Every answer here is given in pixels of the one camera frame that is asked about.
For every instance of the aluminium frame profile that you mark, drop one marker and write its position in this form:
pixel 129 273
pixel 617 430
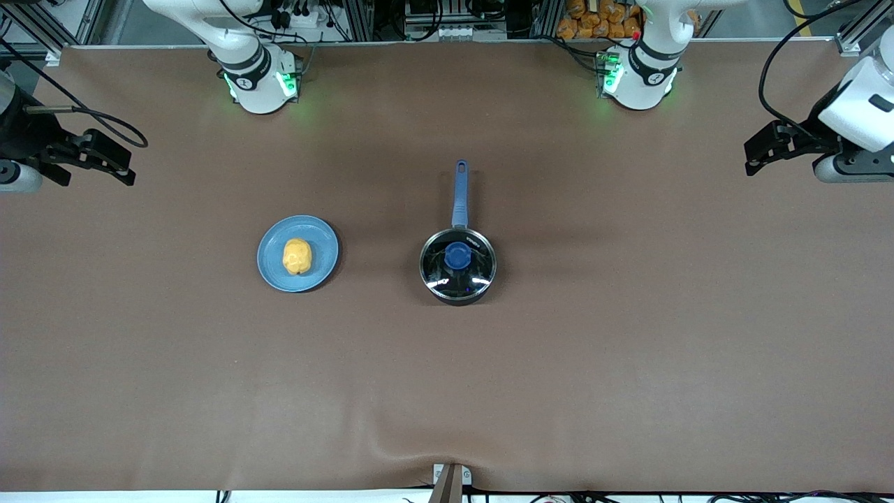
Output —
pixel 42 31
pixel 855 38

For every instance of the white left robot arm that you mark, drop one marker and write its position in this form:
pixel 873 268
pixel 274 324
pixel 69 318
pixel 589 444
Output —
pixel 641 87

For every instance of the white power strip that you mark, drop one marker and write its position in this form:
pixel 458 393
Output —
pixel 300 17

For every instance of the yellow potato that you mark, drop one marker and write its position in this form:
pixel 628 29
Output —
pixel 297 256

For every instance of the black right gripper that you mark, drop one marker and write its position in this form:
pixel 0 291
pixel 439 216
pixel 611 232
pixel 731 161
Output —
pixel 26 135

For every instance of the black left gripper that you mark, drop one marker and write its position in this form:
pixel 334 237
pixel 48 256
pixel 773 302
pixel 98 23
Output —
pixel 812 142

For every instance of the pile of orange bread rolls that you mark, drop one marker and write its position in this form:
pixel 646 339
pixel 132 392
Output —
pixel 594 21

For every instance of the glass lid with blue knob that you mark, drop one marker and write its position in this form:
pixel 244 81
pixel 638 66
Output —
pixel 457 258

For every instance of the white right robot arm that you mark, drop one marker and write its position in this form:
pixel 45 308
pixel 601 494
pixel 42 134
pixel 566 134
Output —
pixel 260 89

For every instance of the blue round plate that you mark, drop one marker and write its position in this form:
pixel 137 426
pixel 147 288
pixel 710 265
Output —
pixel 307 234

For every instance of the metal table clamp bracket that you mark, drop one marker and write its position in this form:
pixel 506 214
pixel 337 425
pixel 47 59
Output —
pixel 447 482

